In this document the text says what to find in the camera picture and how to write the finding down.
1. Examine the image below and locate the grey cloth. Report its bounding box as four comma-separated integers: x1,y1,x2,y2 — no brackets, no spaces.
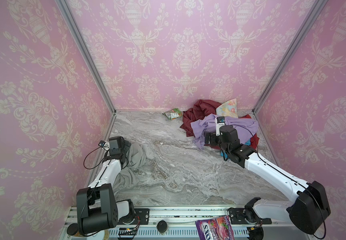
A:
113,142,146,194

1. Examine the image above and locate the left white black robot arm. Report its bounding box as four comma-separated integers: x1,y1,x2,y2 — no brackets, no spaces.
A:
77,137,136,237

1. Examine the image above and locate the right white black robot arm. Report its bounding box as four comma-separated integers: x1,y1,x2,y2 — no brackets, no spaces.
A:
205,125,331,236

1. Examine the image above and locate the lavender purple cloth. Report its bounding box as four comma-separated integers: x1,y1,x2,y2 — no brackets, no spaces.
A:
191,114,259,150

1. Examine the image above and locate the floral yellow cloth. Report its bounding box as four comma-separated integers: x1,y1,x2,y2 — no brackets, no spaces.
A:
216,99,238,118

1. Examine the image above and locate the maroon red cloth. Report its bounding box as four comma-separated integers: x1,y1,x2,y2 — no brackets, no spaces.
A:
179,99,260,151

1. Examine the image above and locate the green snack packet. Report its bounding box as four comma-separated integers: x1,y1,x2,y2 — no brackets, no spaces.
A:
163,108,182,120

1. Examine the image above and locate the purple candy bag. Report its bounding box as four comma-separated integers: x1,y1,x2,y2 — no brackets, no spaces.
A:
196,216,234,240

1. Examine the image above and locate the brown jar black lid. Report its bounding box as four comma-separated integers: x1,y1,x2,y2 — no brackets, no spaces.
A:
67,223,79,236

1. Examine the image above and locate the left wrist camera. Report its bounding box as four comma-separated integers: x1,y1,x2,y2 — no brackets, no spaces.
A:
98,141,110,151

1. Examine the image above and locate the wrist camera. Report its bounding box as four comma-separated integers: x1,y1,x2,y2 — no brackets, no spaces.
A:
215,116,226,136
98,141,110,151

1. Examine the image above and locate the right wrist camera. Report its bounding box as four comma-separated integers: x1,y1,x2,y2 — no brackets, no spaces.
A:
215,116,226,136

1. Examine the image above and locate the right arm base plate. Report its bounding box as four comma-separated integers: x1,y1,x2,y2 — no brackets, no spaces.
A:
227,208,272,225

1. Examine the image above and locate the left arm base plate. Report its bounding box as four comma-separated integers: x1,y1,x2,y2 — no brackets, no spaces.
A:
118,208,150,225

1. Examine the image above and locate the aluminium front rail frame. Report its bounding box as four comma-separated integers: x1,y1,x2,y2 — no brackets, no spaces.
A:
59,205,324,240

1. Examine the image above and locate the left corner aluminium post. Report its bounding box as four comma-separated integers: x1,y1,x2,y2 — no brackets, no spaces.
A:
55,0,116,116

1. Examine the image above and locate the corner aluminium post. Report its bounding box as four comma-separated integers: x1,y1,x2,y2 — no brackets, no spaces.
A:
55,0,116,116
252,0,328,117

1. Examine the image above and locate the right corner aluminium post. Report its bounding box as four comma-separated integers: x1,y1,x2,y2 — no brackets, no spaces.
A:
252,0,328,117

